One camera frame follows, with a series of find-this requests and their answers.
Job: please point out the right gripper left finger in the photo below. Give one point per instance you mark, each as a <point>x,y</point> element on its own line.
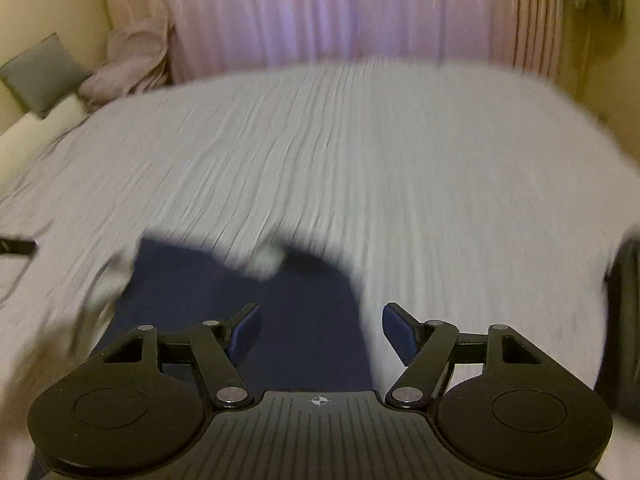
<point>218,349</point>

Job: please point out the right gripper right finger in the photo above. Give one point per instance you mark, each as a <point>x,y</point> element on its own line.
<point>426,350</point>

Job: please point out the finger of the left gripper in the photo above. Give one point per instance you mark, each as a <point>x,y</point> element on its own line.
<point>13,246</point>

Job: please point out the navy blue garment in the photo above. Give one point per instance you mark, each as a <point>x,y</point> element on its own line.
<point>307,333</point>

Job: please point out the white long bolster pillow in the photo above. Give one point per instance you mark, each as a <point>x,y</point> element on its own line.
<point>31,134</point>

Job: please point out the grey striped bedspread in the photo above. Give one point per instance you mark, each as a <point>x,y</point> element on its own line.
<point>462,192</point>

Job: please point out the grey square pillow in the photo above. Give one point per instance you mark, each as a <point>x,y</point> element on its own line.
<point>43,75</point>

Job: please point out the pink crumpled blanket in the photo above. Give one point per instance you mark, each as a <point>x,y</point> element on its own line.
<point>136,62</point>

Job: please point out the pink curtain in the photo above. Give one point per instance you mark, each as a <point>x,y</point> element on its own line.
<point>215,36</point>

